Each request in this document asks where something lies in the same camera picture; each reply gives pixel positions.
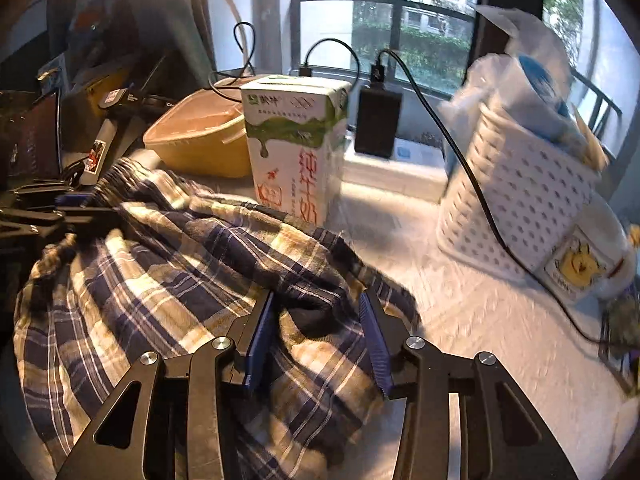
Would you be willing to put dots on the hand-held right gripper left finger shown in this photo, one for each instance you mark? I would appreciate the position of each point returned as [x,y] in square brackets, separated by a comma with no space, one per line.
[260,340]

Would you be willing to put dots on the beige curved tube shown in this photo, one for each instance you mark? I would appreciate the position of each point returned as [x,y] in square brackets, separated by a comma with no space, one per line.
[235,5]

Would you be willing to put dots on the black device white label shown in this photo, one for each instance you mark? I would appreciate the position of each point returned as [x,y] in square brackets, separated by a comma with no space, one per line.
[125,98]

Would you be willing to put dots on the black spray can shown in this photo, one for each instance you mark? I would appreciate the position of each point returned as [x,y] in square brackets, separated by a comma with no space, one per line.
[97,152]

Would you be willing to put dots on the white plastic bag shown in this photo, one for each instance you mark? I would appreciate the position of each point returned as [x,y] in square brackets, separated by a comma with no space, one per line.
[530,45]

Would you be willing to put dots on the black power bank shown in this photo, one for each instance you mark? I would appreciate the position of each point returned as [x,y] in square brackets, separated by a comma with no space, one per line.
[377,120]

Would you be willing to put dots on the black balcony railing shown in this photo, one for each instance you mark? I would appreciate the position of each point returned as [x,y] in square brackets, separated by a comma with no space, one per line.
[400,10]

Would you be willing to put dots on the white cup yellow cartoon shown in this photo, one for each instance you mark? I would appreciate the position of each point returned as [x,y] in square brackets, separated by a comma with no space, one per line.
[580,260]

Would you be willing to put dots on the white perforated basket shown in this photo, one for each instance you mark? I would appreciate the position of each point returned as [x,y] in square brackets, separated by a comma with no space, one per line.
[520,200]

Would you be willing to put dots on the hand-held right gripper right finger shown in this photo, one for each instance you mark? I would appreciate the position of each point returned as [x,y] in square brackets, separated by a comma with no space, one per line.
[375,345]

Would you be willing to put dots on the tan food container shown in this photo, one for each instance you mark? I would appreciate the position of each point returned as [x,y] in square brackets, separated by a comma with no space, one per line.
[195,135]

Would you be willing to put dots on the white textured table cover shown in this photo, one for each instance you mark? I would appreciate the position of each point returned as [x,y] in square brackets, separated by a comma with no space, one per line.
[475,335]

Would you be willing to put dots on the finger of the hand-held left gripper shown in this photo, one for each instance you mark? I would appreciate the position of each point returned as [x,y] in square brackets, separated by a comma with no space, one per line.
[75,220]
[70,199]

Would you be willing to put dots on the grey hanging cloth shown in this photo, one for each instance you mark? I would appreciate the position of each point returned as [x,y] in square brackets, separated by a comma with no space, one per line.
[170,15]

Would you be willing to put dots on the white and green milk carton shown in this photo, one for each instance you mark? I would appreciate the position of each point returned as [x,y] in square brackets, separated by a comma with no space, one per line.
[290,150]

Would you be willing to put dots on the plaid flannel shirt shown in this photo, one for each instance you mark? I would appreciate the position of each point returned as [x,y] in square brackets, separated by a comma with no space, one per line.
[150,270]

